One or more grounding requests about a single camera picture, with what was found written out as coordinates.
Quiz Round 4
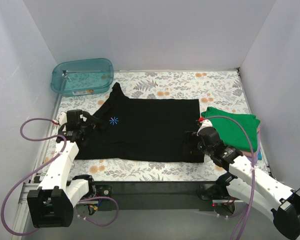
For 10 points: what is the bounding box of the teal plastic bin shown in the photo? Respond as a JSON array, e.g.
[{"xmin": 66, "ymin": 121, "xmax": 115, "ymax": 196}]
[{"xmin": 50, "ymin": 58, "xmax": 114, "ymax": 97}]

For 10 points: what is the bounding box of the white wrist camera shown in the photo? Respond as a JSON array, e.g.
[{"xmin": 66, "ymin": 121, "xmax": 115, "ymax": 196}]
[
  {"xmin": 52, "ymin": 111, "xmax": 67, "ymax": 127},
  {"xmin": 197, "ymin": 117, "xmax": 213, "ymax": 132}
]

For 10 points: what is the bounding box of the green folded t shirt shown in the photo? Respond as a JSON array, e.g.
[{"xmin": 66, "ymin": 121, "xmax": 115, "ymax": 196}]
[{"xmin": 201, "ymin": 106, "xmax": 261, "ymax": 152}]

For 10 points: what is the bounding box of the lilac folded t shirt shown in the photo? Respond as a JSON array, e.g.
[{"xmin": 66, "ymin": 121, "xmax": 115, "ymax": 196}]
[{"xmin": 248, "ymin": 152, "xmax": 259, "ymax": 164}]

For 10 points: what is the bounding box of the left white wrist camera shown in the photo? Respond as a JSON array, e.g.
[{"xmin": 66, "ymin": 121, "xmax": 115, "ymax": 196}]
[{"xmin": 52, "ymin": 111, "xmax": 67, "ymax": 127}]

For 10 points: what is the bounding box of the floral table mat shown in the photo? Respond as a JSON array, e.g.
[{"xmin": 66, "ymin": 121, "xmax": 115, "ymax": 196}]
[{"xmin": 39, "ymin": 70, "xmax": 271, "ymax": 182}]

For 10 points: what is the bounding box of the blue folded t shirt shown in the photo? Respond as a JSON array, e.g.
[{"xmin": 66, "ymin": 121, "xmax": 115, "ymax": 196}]
[{"xmin": 257, "ymin": 149, "xmax": 262, "ymax": 160}]

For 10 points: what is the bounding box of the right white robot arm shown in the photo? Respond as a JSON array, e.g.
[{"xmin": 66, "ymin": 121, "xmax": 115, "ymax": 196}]
[{"xmin": 184, "ymin": 126, "xmax": 300, "ymax": 240}]

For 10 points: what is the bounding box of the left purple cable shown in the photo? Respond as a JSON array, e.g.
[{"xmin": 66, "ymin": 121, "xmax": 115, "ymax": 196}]
[{"xmin": 0, "ymin": 116, "xmax": 120, "ymax": 237}]

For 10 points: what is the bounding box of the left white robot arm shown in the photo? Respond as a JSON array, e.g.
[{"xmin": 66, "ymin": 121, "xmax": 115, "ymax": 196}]
[{"xmin": 27, "ymin": 110, "xmax": 101, "ymax": 229}]

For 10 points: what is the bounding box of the black t shirt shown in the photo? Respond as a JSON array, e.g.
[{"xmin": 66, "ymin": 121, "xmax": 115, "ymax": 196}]
[{"xmin": 76, "ymin": 83, "xmax": 204, "ymax": 163}]

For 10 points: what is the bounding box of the aluminium frame rail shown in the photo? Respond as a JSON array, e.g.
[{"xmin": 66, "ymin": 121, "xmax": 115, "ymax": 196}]
[{"xmin": 9, "ymin": 181, "xmax": 295, "ymax": 240}]

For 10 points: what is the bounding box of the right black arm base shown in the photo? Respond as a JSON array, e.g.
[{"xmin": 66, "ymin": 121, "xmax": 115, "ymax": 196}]
[{"xmin": 196, "ymin": 172, "xmax": 237, "ymax": 201}]

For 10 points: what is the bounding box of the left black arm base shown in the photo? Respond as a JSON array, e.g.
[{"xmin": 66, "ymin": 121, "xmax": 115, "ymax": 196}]
[{"xmin": 80, "ymin": 184, "xmax": 113, "ymax": 200}]

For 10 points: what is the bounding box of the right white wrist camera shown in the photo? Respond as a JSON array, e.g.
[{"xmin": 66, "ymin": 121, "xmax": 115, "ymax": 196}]
[{"xmin": 197, "ymin": 117, "xmax": 213, "ymax": 132}]

